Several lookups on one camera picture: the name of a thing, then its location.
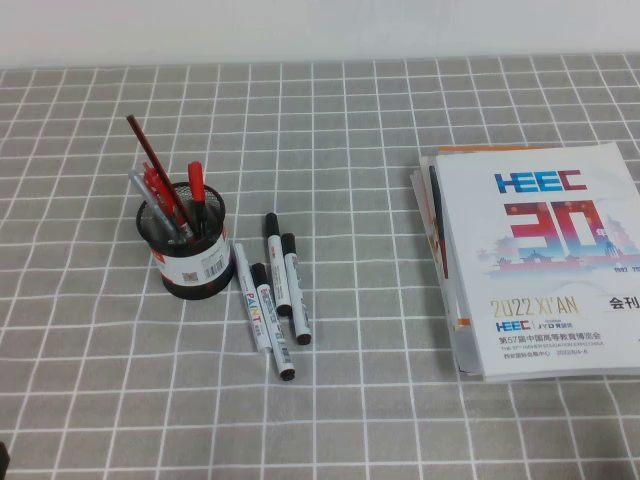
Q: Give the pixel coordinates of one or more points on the silver gel pen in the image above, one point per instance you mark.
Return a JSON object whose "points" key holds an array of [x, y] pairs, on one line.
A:
{"points": [[140, 187]]}

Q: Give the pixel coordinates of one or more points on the white HEEC booklet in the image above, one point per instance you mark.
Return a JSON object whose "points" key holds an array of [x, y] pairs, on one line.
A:
{"points": [[540, 280]]}

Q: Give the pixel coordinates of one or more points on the black object at table edge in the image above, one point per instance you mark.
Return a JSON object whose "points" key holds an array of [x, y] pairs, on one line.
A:
{"points": [[4, 457]]}

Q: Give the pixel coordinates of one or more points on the grey checked tablecloth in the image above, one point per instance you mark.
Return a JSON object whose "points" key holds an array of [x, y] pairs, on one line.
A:
{"points": [[350, 425]]}

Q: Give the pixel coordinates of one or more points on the red pen with clip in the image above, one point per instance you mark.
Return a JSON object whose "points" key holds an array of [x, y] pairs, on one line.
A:
{"points": [[156, 184]]}

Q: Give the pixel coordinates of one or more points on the white booklet with red picture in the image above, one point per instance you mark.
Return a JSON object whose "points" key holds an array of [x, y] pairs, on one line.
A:
{"points": [[424, 200]]}

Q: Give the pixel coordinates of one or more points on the red marker pen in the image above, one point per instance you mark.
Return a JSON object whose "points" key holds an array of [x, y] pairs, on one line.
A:
{"points": [[195, 180]]}

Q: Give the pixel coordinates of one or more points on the dark red pencil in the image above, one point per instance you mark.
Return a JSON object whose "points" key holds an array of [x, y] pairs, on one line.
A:
{"points": [[150, 150]]}

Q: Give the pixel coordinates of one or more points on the white paint marker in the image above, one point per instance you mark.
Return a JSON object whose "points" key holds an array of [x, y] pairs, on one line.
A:
{"points": [[250, 300]]}

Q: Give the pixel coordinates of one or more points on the black-capped white marker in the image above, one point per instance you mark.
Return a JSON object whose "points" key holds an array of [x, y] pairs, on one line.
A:
{"points": [[274, 327], [295, 290], [277, 265]]}

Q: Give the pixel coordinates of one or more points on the black mesh pen holder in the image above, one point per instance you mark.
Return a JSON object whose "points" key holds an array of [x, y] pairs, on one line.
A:
{"points": [[195, 267]]}

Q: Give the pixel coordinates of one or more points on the dark-covered booklet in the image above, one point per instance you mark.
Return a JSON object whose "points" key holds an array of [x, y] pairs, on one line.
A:
{"points": [[437, 220]]}

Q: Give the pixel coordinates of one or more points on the orange-edged white booklet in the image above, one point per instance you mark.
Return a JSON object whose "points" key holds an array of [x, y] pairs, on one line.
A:
{"points": [[462, 323]]}

